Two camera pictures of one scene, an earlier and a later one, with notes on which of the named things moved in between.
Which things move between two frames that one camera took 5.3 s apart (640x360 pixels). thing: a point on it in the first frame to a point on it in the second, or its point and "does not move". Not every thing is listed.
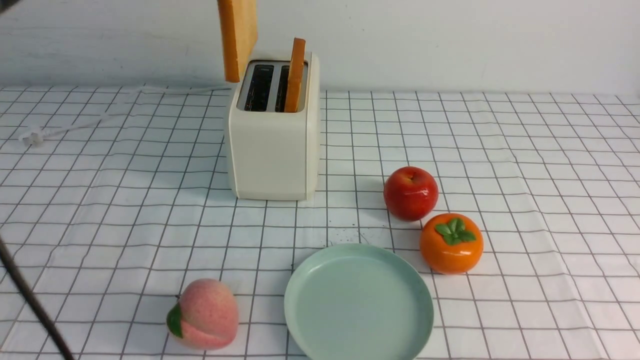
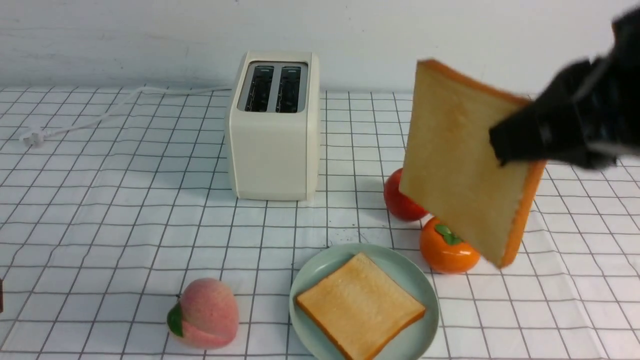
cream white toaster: (273, 129) does not move
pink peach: (206, 317) does not move
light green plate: (358, 301) does not move
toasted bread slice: (295, 75) to (450, 174)
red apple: (410, 193) does not move
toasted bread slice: (239, 23) to (360, 307)
